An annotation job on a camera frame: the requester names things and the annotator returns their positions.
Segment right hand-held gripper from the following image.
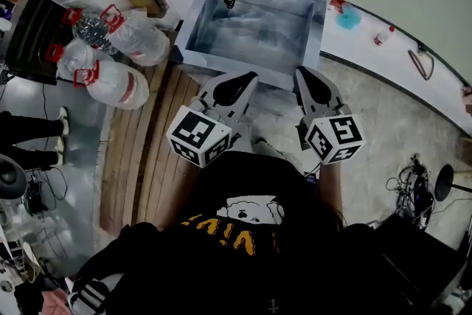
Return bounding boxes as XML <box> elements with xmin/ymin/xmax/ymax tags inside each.
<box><xmin>294</xmin><ymin>66</ymin><xmax>366</xmax><ymax>165</ymax></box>

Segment blue bath sponge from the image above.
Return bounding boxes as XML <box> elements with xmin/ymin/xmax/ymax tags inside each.
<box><xmin>336</xmin><ymin>5</ymin><xmax>362</xmax><ymax>30</ymax></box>

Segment person's grey shoe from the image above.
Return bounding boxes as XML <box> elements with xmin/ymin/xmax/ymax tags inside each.
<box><xmin>251</xmin><ymin>137</ymin><xmax>296</xmax><ymax>167</ymax></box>

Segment brown strap loop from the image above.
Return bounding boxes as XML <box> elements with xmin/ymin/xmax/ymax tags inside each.
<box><xmin>407</xmin><ymin>47</ymin><xmax>435</xmax><ymax>81</ymax></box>

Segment large black box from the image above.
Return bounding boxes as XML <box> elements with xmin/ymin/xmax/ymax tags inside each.
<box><xmin>368</xmin><ymin>213</ymin><xmax>465</xmax><ymax>315</ymax></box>

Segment ribbed clear water jug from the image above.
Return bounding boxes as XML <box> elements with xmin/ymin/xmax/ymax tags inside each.
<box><xmin>61</xmin><ymin>7</ymin><xmax>119</xmax><ymax>55</ymax></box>

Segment white long shelf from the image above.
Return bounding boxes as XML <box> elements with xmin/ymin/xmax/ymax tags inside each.
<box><xmin>319</xmin><ymin>0</ymin><xmax>472</xmax><ymax>136</ymax></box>

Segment black round stand base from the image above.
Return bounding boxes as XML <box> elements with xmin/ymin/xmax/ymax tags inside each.
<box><xmin>434</xmin><ymin>164</ymin><xmax>472</xmax><ymax>202</ymax></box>

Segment clear water jug red cap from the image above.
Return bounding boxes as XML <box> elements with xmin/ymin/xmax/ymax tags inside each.
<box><xmin>72</xmin><ymin>60</ymin><xmax>150</xmax><ymax>111</ymax></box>
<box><xmin>46</xmin><ymin>39</ymin><xmax>114</xmax><ymax>81</ymax></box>
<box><xmin>100</xmin><ymin>3</ymin><xmax>171</xmax><ymax>67</ymax></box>

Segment black white striped garment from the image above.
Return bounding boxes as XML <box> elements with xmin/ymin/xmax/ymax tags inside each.
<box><xmin>68</xmin><ymin>272</ymin><xmax>125</xmax><ymax>315</ymax></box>

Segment person's right forearm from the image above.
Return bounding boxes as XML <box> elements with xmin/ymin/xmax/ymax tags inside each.
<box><xmin>317</xmin><ymin>162</ymin><xmax>344</xmax><ymax>229</ymax></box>

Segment black cabinet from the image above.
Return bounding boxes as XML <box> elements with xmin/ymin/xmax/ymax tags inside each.
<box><xmin>3</xmin><ymin>0</ymin><xmax>74</xmax><ymax>86</ymax></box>

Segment wooden pallet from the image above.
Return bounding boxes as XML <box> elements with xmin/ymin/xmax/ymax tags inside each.
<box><xmin>99</xmin><ymin>60</ymin><xmax>207</xmax><ymax>233</ymax></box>

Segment grey round fan head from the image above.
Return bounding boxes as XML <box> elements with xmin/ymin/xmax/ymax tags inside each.
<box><xmin>0</xmin><ymin>153</ymin><xmax>29</xmax><ymax>200</ymax></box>

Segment small white bottle red cap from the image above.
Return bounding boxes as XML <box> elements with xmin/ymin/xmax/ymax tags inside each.
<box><xmin>373</xmin><ymin>25</ymin><xmax>395</xmax><ymax>46</ymax></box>

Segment pink object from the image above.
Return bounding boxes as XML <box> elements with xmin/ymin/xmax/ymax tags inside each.
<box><xmin>462</xmin><ymin>84</ymin><xmax>472</xmax><ymax>115</ymax></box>

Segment person's black printed shirt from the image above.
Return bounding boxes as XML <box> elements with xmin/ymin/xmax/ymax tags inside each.
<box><xmin>68</xmin><ymin>150</ymin><xmax>373</xmax><ymax>315</ymax></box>

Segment white rectangular sink basin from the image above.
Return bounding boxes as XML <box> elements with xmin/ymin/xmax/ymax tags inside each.
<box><xmin>173</xmin><ymin>0</ymin><xmax>329</xmax><ymax>91</ymax></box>

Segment tangle of black cables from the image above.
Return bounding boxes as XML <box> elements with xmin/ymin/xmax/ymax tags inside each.
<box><xmin>385</xmin><ymin>154</ymin><xmax>436</xmax><ymax>229</ymax></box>

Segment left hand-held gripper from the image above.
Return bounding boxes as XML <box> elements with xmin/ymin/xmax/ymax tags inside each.
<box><xmin>166</xmin><ymin>71</ymin><xmax>258</xmax><ymax>170</ymax></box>

